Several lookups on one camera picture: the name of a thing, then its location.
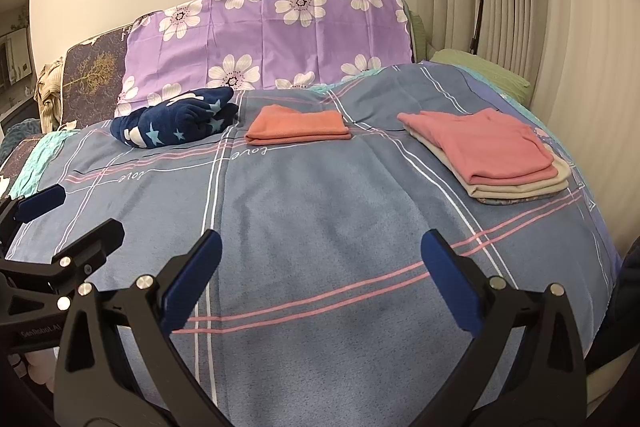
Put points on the navy star print blanket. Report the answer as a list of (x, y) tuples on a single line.
[(170, 122)]

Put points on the dark deer print quilt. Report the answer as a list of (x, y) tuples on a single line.
[(10, 177)]

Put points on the white pleated curtain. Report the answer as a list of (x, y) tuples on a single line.
[(560, 7)]

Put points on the beige clothing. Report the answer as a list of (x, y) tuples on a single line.
[(50, 97)]

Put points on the arched wall mirror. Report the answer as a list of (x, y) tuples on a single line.
[(12, 47)]

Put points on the purple floral pillow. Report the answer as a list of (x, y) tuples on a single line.
[(280, 37)]

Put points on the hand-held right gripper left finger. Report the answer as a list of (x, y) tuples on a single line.
[(192, 277)]

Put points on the pink folded garment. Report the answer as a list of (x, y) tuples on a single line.
[(490, 147)]

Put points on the beige folded garment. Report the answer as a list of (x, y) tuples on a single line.
[(530, 187)]

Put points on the green pillow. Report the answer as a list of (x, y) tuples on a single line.
[(480, 72)]

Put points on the dark teal blanket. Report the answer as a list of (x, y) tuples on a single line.
[(20, 134)]

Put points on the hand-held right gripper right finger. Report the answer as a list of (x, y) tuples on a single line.
[(445, 279)]

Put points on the patterned folded garment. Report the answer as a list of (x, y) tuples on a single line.
[(505, 201)]

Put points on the dark gold-tree print pillow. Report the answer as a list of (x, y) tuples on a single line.
[(90, 77)]

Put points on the coral long-sleeve shirt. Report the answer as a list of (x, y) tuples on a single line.
[(300, 124)]

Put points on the blue plaid bed sheet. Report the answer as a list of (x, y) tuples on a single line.
[(325, 217)]

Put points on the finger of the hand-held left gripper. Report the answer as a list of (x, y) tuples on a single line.
[(95, 242), (42, 202)]

